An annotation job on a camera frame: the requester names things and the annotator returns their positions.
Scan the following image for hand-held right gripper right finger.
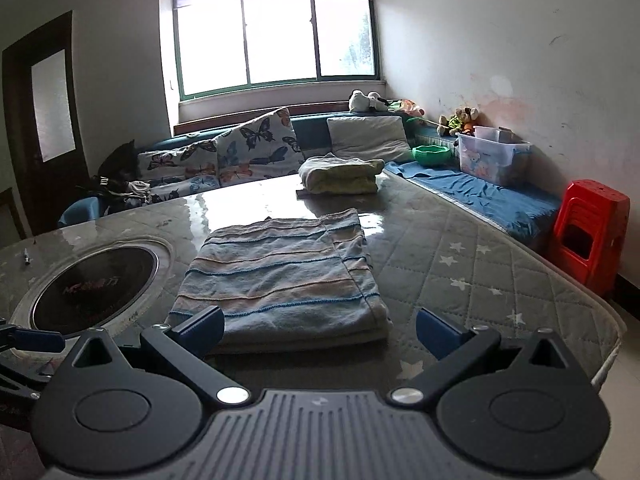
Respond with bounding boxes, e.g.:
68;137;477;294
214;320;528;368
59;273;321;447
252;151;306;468
389;308;576;406

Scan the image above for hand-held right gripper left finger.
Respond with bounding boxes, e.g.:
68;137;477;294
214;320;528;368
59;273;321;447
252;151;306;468
70;306;253;406

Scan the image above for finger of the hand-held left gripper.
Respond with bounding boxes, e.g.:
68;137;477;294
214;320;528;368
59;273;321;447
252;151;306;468
0;355;53;402
0;322;67;354

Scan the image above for blue beige striped towel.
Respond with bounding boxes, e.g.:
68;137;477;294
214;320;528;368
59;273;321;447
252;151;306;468
166;208;394;357

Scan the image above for folded beige green towel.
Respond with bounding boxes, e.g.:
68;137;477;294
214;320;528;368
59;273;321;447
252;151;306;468
298;152;386;196

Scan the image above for round black induction hob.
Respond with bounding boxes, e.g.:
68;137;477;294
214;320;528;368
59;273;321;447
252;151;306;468
9;237;172;337

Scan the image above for blue chair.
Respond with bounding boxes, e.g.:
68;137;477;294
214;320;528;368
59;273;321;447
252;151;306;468
57;195;107;229

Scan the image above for blue corner sofa bench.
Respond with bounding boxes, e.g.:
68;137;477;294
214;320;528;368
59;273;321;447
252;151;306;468
152;112;564;252

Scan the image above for pile of dark clothes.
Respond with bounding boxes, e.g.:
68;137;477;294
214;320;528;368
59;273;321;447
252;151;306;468
75;175;154;209

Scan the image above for small butterfly print pillow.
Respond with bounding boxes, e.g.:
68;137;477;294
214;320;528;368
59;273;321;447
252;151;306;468
137;140;223;197

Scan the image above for green plastic basin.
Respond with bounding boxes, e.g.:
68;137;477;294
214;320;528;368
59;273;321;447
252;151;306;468
411;145;454;167

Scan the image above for clear plastic storage box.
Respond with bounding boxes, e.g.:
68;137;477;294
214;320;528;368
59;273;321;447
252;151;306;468
456;126;534;187

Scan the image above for red plastic stool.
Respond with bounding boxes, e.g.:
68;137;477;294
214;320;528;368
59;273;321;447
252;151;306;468
547;180;632;299

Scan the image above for black bag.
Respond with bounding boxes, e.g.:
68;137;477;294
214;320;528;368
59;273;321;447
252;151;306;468
95;139;139;186

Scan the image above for large butterfly print pillow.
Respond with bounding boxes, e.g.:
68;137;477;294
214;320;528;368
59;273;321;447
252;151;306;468
216;106;306;187

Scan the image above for white grey cushion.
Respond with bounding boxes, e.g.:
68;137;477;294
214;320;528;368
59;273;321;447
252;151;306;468
326;116;414;163

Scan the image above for brown green plush toys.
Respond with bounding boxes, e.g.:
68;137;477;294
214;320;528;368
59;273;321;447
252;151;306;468
437;106;481;137

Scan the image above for dark wooden door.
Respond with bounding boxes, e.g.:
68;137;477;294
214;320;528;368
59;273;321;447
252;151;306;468
2;10;94;239

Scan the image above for green orange toys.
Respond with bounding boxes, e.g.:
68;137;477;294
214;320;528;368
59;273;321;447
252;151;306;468
387;99;426;117

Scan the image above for white plush toy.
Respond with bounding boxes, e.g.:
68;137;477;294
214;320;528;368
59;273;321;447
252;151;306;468
348;90;391;114

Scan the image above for green framed window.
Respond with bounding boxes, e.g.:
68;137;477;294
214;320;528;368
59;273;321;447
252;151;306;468
171;0;384;102

